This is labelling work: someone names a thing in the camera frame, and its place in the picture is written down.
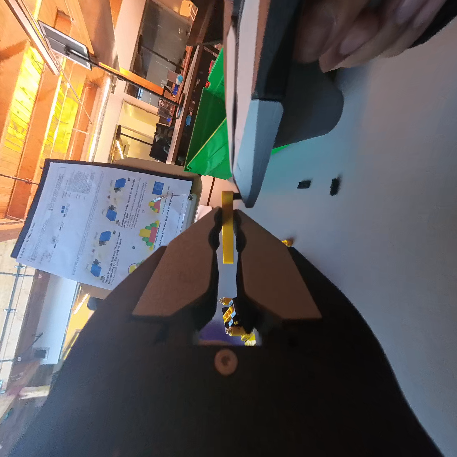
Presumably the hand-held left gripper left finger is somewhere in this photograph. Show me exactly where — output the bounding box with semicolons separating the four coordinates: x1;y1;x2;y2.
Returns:
132;206;221;332

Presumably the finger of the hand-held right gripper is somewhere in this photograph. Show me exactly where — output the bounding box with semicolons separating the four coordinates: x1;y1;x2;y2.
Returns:
222;0;244;173
231;0;285;209

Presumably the yellow black lego vehicle model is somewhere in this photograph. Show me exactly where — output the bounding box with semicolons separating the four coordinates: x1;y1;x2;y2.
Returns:
219;296;258;347

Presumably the printed instruction sheet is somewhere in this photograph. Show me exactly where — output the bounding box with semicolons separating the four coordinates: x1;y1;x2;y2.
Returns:
16;162;194;290

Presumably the white stand base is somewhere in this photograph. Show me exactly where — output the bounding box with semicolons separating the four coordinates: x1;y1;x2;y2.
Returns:
194;204;216;224

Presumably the yellow lego beam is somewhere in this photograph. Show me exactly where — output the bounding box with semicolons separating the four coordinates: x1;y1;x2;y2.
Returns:
221;191;237;265

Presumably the green plastic bin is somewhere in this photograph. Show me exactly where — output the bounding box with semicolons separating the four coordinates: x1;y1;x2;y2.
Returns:
183;46;283;180

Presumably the instruction sheet on stand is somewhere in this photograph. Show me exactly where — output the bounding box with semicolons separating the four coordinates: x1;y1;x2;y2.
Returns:
77;156;203;301

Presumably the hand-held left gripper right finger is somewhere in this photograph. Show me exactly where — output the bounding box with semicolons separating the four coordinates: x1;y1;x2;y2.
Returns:
233;210;323;334

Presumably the person's right hand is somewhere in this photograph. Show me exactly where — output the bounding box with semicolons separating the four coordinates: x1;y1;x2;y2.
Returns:
292;0;445;73

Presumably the hanging grey panel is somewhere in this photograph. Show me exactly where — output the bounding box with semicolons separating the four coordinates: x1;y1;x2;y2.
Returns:
37;21;90;71

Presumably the metal ceiling rail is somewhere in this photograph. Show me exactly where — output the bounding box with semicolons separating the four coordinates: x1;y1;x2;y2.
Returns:
5;0;62;76

